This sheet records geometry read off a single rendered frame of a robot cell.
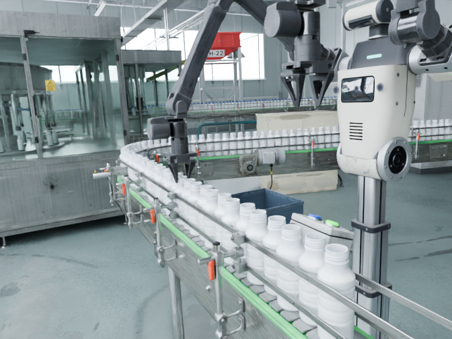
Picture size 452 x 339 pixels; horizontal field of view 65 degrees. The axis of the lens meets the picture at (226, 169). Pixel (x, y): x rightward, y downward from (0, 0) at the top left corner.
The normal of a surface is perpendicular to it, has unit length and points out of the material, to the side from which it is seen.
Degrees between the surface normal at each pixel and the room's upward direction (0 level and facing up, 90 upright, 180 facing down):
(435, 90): 90
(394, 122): 101
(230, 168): 90
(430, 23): 89
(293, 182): 89
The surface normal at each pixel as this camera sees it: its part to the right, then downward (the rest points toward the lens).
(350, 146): -0.88, 0.13
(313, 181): 0.17, 0.18
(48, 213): 0.47, 0.14
